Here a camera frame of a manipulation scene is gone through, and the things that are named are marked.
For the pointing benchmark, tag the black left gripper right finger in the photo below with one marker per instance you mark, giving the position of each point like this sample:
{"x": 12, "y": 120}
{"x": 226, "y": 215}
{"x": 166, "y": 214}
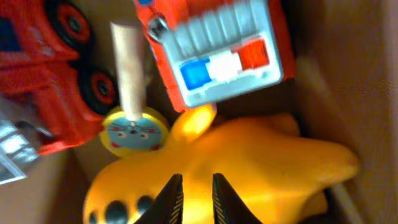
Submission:
{"x": 228, "y": 208}

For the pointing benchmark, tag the red toy fire truck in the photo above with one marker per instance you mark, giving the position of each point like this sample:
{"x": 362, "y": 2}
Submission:
{"x": 210, "y": 51}

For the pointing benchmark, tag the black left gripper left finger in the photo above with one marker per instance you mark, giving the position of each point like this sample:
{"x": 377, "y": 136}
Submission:
{"x": 168, "y": 205}

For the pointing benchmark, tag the pink cardboard box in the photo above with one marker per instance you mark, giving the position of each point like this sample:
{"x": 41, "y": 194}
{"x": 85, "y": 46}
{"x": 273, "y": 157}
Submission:
{"x": 345, "y": 91}

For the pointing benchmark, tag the red toy truck grey front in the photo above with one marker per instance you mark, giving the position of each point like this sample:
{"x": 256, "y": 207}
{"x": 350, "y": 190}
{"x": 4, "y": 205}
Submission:
{"x": 52, "y": 97}

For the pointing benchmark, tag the wooden rattle drum toy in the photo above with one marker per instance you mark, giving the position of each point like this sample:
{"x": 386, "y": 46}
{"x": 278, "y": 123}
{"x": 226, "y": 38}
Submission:
{"x": 132, "y": 127}

